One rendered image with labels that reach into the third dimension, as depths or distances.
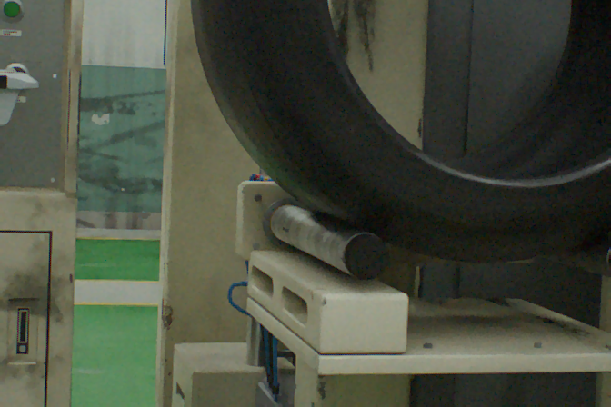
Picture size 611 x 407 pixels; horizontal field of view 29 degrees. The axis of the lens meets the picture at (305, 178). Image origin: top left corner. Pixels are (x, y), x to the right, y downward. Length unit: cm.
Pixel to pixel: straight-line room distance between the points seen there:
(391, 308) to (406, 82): 46
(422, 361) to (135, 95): 915
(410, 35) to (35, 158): 64
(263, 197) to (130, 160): 881
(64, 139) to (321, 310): 82
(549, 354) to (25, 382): 90
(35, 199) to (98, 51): 853
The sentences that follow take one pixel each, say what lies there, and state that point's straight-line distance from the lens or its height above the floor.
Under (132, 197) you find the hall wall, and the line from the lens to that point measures 1027.
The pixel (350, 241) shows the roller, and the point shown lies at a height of 91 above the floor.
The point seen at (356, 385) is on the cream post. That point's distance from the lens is 155.
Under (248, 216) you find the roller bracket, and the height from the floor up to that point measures 91.
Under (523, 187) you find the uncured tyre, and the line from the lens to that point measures 116.
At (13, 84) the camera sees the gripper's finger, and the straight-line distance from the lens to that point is 136.
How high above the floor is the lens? 103
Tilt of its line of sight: 3 degrees down
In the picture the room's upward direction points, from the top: 2 degrees clockwise
